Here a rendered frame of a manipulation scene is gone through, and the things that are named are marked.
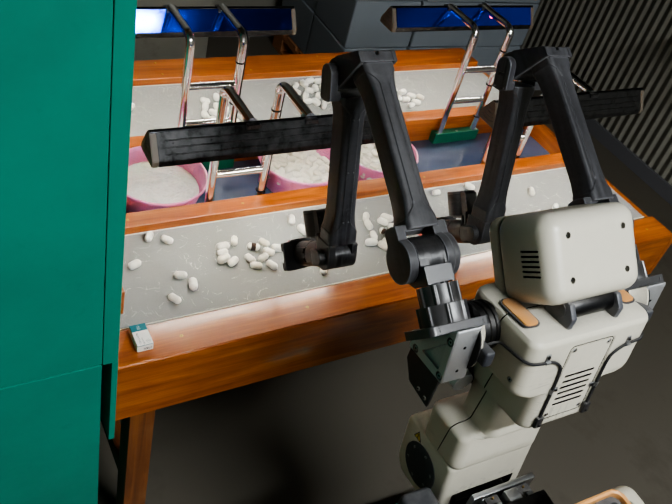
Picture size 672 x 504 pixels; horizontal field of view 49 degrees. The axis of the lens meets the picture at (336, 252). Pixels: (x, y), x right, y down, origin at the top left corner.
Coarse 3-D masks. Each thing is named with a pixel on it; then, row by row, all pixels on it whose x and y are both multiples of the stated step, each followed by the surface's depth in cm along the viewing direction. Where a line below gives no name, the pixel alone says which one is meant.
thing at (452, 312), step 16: (432, 288) 120; (448, 288) 120; (432, 304) 120; (448, 304) 118; (464, 304) 120; (432, 320) 119; (448, 320) 118; (464, 320) 119; (480, 320) 120; (416, 336) 120; (432, 336) 116
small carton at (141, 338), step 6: (138, 324) 159; (144, 324) 159; (132, 330) 157; (138, 330) 158; (144, 330) 158; (132, 336) 157; (138, 336) 156; (144, 336) 157; (150, 336) 157; (138, 342) 155; (144, 342) 156; (150, 342) 156; (138, 348) 155; (144, 348) 156; (150, 348) 157
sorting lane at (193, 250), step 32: (512, 192) 240; (544, 192) 245; (192, 224) 193; (224, 224) 196; (256, 224) 199; (288, 224) 202; (128, 256) 180; (160, 256) 182; (192, 256) 185; (256, 256) 190; (384, 256) 202; (128, 288) 172; (160, 288) 174; (224, 288) 179; (256, 288) 181; (288, 288) 184; (128, 320) 165; (160, 320) 167
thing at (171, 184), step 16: (128, 176) 203; (144, 176) 205; (160, 176) 206; (176, 176) 208; (192, 176) 210; (128, 192) 198; (144, 192) 200; (160, 192) 202; (176, 192) 203; (192, 192) 205
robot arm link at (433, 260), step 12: (420, 240) 123; (432, 240) 123; (420, 252) 121; (432, 252) 122; (444, 252) 123; (420, 264) 120; (432, 264) 122; (444, 264) 121; (420, 276) 121; (432, 276) 120; (444, 276) 121
